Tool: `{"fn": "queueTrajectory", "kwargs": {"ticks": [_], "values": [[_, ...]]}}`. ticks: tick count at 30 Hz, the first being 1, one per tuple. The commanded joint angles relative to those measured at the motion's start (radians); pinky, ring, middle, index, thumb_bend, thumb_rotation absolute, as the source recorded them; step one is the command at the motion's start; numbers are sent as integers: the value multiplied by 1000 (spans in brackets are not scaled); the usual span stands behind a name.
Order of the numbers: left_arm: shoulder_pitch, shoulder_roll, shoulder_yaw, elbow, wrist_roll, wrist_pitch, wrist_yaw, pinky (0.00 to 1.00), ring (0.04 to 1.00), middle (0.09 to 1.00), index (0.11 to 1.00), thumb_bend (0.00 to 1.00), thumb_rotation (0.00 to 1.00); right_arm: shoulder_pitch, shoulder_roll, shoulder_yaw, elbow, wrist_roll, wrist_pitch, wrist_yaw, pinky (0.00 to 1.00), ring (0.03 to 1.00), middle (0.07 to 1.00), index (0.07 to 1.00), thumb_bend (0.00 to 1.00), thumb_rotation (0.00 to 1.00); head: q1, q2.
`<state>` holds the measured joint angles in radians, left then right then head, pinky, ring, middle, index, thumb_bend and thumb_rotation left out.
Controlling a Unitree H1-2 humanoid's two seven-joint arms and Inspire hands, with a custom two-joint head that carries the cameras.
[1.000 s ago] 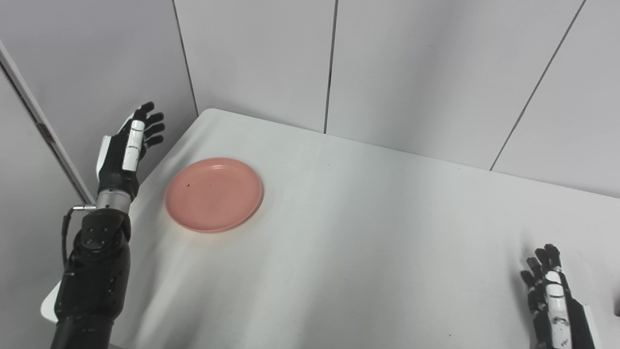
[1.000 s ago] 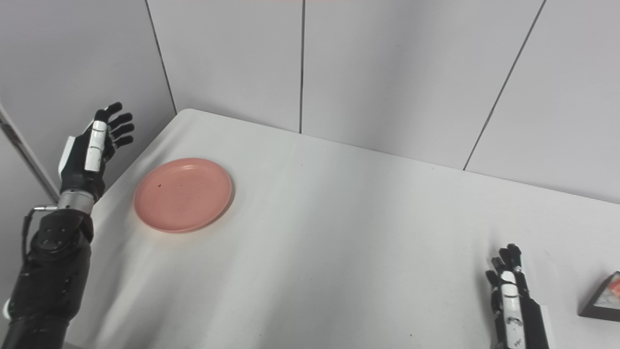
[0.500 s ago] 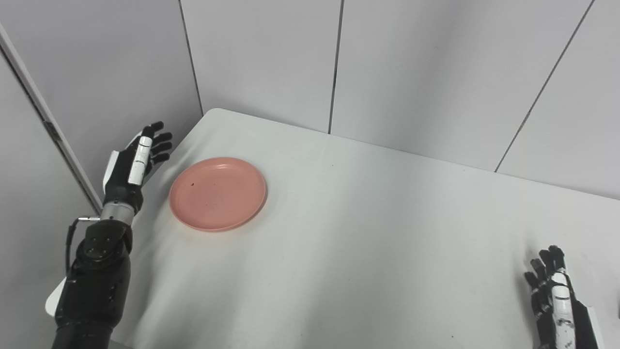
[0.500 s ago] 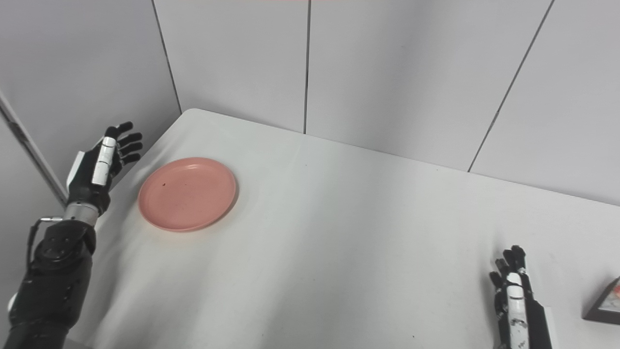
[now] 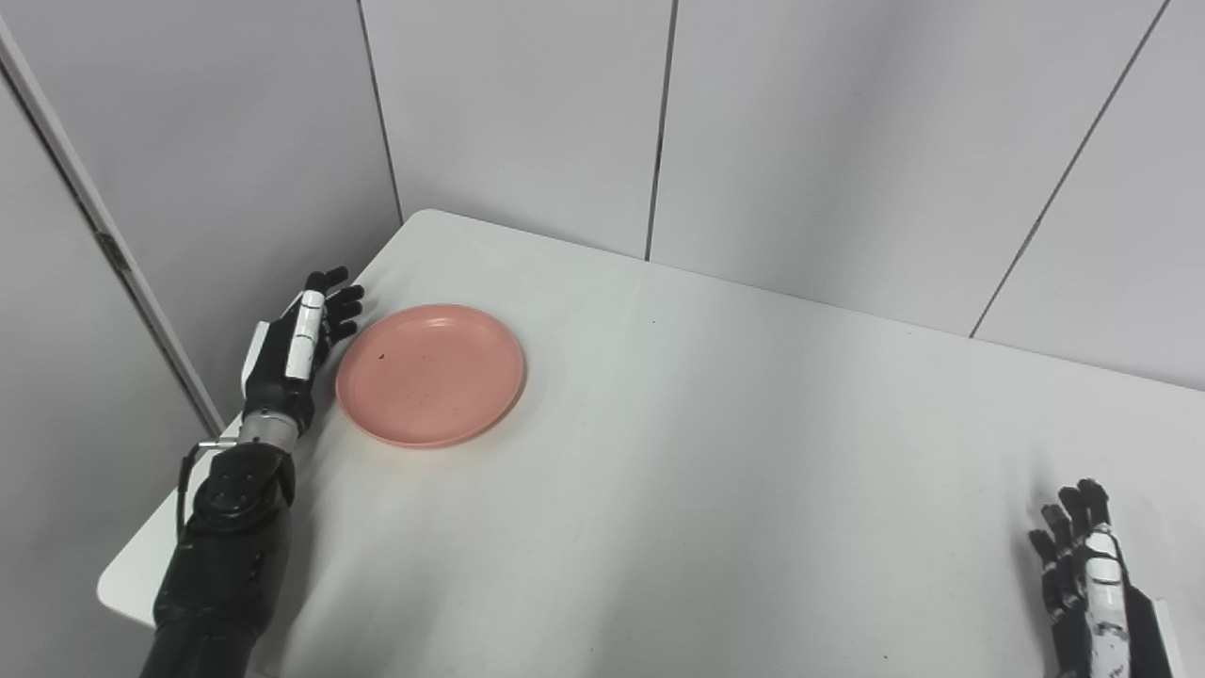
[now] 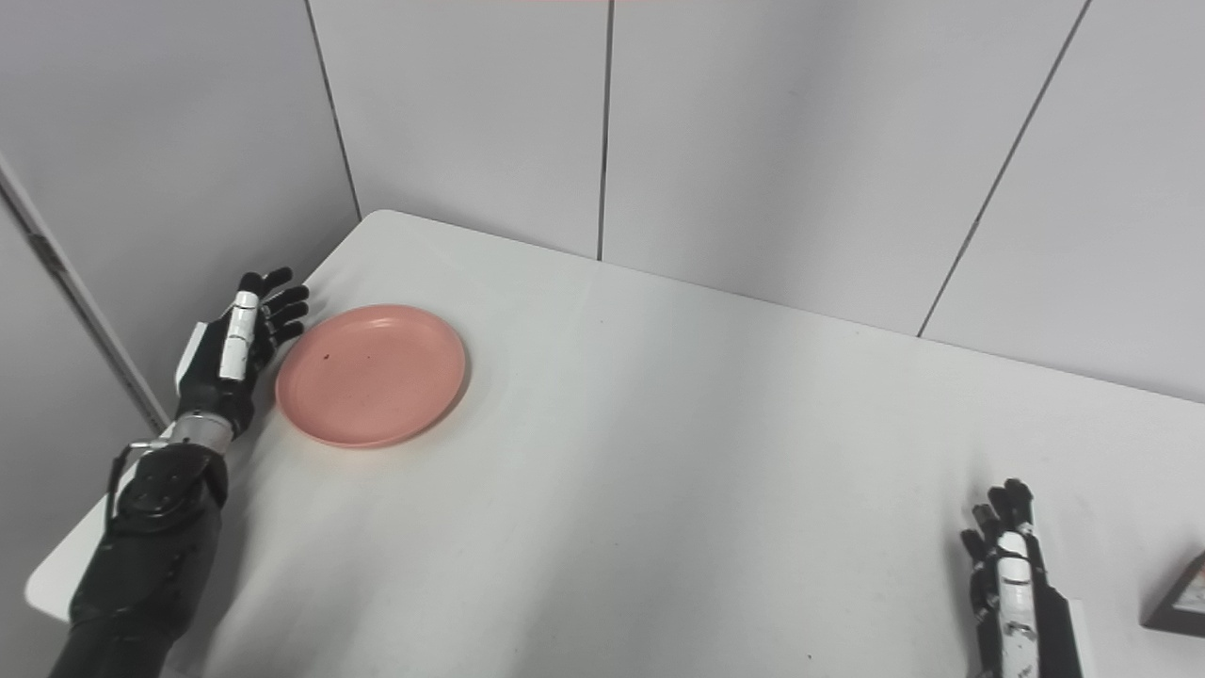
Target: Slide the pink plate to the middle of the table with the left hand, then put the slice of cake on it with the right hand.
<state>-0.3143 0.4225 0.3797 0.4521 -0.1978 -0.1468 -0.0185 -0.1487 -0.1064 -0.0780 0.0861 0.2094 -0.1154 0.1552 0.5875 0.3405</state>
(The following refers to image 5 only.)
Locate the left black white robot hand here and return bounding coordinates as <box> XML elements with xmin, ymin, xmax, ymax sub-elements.
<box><xmin>241</xmin><ymin>266</ymin><xmax>365</xmax><ymax>436</ymax></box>

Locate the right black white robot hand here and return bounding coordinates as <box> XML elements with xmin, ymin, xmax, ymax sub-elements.
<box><xmin>1027</xmin><ymin>478</ymin><xmax>1185</xmax><ymax>678</ymax></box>

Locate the pink round plate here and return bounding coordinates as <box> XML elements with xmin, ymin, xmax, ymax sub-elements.
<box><xmin>335</xmin><ymin>303</ymin><xmax>526</xmax><ymax>449</ymax></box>

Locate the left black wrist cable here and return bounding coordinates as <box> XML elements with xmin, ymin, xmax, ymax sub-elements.
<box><xmin>175</xmin><ymin>437</ymin><xmax>239</xmax><ymax>543</ymax></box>

